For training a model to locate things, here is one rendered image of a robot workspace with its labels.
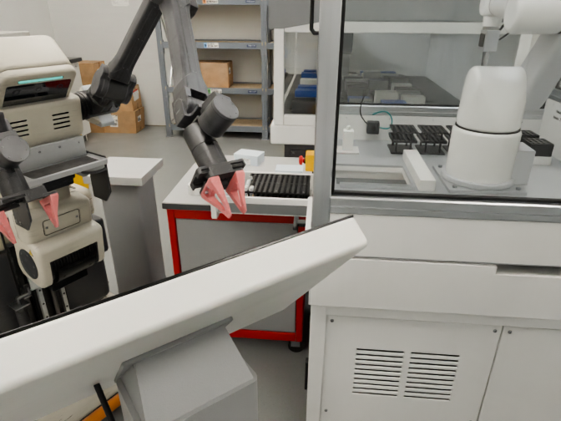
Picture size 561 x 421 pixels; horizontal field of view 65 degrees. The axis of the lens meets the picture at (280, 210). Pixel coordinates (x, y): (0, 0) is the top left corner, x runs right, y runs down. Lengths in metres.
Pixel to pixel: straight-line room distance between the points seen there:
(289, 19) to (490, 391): 1.71
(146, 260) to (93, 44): 4.35
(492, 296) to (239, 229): 1.00
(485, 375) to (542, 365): 0.14
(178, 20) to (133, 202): 1.24
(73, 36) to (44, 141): 5.00
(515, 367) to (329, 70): 0.88
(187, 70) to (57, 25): 5.55
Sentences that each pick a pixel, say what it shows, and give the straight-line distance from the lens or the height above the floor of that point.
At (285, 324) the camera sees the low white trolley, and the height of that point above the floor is 0.18.
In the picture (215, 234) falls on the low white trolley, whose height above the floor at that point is 0.62.
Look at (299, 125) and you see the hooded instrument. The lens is 2.31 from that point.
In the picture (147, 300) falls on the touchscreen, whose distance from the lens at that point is 0.48.
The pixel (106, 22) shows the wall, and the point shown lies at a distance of 6.20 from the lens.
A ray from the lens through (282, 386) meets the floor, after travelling 2.00.
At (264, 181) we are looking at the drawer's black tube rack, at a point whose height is 0.90.
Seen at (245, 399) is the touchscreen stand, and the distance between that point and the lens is 0.63.
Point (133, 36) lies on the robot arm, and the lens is 1.34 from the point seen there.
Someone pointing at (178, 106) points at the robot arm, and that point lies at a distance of 0.94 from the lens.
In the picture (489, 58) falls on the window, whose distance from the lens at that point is 0.95.
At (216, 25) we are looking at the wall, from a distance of 5.75.
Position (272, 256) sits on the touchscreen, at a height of 1.19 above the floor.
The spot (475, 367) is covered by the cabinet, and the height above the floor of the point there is 0.62.
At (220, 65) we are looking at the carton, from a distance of 5.34.
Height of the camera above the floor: 1.47
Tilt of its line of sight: 25 degrees down
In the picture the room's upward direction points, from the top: straight up
